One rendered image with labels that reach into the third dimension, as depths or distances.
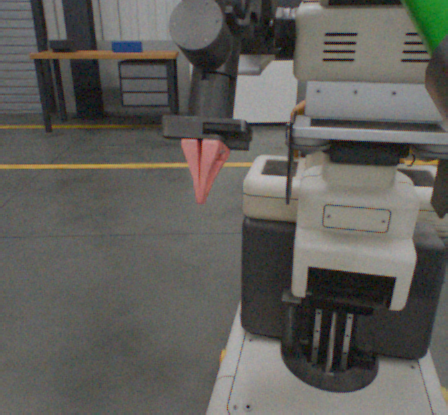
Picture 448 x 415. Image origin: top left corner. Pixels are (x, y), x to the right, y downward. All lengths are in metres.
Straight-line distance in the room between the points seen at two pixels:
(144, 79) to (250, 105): 1.31
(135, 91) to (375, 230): 4.34
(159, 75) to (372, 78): 4.26
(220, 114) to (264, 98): 4.73
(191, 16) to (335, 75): 0.37
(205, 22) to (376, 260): 0.56
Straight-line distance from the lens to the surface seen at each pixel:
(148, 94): 4.97
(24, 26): 6.57
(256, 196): 1.11
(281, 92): 5.24
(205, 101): 0.49
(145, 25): 6.22
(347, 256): 0.83
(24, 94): 6.70
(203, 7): 0.46
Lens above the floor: 1.19
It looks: 21 degrees down
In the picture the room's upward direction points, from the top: straight up
